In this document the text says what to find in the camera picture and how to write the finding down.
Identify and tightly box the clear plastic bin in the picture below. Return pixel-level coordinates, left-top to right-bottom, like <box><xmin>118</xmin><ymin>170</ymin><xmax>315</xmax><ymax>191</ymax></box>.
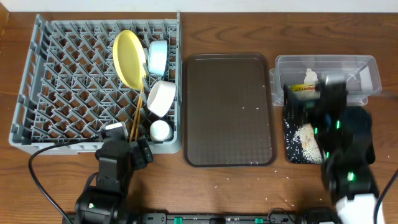
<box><xmin>269</xmin><ymin>55</ymin><xmax>382</xmax><ymax>106</ymax></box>

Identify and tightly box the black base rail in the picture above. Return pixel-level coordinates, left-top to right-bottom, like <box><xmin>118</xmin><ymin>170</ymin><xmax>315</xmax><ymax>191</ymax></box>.
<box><xmin>62</xmin><ymin>212</ymin><xmax>340</xmax><ymax>224</ymax></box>

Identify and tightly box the pink bowl with rice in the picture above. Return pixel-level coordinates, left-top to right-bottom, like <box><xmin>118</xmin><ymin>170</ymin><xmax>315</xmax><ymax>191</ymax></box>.
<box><xmin>147</xmin><ymin>80</ymin><xmax>177</xmax><ymax>118</ymax></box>

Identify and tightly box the black waste tray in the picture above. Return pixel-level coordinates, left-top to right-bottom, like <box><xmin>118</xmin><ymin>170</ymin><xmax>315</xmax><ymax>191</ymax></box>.
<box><xmin>282</xmin><ymin>106</ymin><xmax>376</xmax><ymax>166</ymax></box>

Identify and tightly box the white tissue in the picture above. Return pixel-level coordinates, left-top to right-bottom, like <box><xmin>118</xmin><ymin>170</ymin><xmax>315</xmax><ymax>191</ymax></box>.
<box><xmin>304</xmin><ymin>68</ymin><xmax>318</xmax><ymax>85</ymax></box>

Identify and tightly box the yellow plate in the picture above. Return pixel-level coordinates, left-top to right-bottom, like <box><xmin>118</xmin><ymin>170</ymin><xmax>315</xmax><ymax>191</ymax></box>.
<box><xmin>113</xmin><ymin>30</ymin><xmax>146</xmax><ymax>90</ymax></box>

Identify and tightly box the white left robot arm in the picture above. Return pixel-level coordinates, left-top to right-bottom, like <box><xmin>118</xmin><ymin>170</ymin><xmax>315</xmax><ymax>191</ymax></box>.
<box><xmin>73</xmin><ymin>130</ymin><xmax>154</xmax><ymax>223</ymax></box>

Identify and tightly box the green snack wrapper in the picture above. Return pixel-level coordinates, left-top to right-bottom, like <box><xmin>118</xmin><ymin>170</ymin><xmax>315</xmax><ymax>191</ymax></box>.
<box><xmin>289</xmin><ymin>84</ymin><xmax>316</xmax><ymax>92</ymax></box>

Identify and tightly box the white cup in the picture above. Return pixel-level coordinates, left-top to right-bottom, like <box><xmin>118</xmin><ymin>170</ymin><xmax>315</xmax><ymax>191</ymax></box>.
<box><xmin>150</xmin><ymin>120</ymin><xmax>173</xmax><ymax>142</ymax></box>

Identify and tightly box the light blue bowl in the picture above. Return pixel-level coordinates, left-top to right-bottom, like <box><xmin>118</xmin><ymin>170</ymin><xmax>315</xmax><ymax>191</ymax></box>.
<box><xmin>147</xmin><ymin>40</ymin><xmax>168</xmax><ymax>77</ymax></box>

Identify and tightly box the dark brown serving tray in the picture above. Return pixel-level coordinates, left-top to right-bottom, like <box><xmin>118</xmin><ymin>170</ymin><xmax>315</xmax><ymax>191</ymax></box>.
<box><xmin>182</xmin><ymin>53</ymin><xmax>277</xmax><ymax>168</ymax></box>

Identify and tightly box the grey dishwasher rack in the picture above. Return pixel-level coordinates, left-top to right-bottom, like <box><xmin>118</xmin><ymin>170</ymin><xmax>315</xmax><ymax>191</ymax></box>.
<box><xmin>9</xmin><ymin>16</ymin><xmax>182</xmax><ymax>155</ymax></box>

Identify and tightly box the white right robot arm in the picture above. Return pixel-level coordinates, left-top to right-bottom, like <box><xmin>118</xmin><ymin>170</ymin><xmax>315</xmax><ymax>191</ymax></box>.
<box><xmin>284</xmin><ymin>82</ymin><xmax>386</xmax><ymax>223</ymax></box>

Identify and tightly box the spilled white rice pile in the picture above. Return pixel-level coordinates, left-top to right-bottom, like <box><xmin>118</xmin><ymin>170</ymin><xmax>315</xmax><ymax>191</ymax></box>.
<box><xmin>284</xmin><ymin>119</ymin><xmax>322</xmax><ymax>164</ymax></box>

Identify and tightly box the wooden chopstick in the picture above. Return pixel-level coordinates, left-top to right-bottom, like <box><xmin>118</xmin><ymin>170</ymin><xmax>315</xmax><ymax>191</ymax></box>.
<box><xmin>134</xmin><ymin>86</ymin><xmax>145</xmax><ymax>141</ymax></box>
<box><xmin>129</xmin><ymin>85</ymin><xmax>144</xmax><ymax>142</ymax></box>

